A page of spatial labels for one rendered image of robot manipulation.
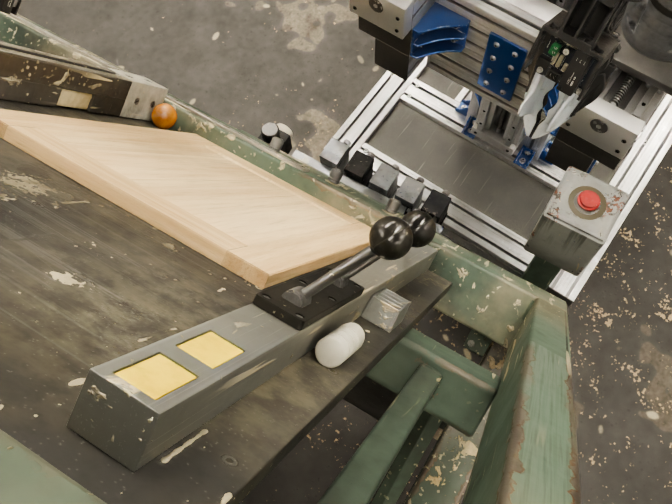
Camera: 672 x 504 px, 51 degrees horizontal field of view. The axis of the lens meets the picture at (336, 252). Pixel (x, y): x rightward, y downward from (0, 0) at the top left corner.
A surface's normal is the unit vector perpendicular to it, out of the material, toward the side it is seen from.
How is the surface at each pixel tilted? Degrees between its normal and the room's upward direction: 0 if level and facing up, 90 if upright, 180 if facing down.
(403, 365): 31
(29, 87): 90
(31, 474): 59
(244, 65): 0
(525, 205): 0
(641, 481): 0
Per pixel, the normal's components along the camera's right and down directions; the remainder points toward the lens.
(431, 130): -0.04, -0.37
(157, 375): 0.43, -0.88
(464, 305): -0.29, 0.10
